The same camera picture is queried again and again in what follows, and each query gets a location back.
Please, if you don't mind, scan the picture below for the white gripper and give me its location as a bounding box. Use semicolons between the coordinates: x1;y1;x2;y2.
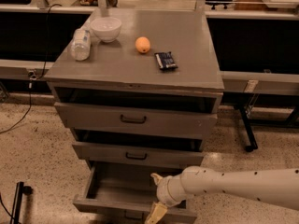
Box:
145;173;187;224

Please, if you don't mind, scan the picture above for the grey bottom drawer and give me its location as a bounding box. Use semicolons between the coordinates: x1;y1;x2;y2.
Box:
72;161;198;224

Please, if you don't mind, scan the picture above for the grey drawer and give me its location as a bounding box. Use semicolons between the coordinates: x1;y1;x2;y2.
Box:
54;102;217;139
72;161;198;224
72;142;204;169

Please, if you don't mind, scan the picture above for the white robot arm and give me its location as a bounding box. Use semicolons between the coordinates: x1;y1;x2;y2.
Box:
145;166;299;224

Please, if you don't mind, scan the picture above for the grey middle drawer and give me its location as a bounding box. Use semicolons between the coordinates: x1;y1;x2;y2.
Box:
72;142;204;169

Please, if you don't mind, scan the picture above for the grey top drawer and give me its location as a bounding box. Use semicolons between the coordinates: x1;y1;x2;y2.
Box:
54;102;217;139

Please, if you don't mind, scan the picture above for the grey drawer cabinet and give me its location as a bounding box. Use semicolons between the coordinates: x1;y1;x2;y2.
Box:
46;9;224;153

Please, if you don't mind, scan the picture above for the black table leg right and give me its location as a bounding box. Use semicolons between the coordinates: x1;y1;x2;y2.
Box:
237;105;258;152

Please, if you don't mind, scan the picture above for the dark blue snack packet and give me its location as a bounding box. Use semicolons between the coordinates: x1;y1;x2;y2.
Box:
154;51;178;70

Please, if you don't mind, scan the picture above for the black stand leg left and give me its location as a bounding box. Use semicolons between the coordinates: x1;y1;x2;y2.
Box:
0;181;33;224

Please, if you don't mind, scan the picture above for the orange fruit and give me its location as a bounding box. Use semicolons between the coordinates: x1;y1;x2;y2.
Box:
135;36;150;54

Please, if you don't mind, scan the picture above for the clear plastic bottle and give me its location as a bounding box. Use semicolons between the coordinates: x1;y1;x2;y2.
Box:
71;29;91;61

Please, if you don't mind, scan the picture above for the white bowl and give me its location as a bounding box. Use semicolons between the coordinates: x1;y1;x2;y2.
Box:
91;17;121;43

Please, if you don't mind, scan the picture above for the grey barrier rail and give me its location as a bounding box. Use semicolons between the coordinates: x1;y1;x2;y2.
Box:
0;59;53;80

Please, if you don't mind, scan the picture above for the black power cable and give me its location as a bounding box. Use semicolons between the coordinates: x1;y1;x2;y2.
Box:
0;3;64;135

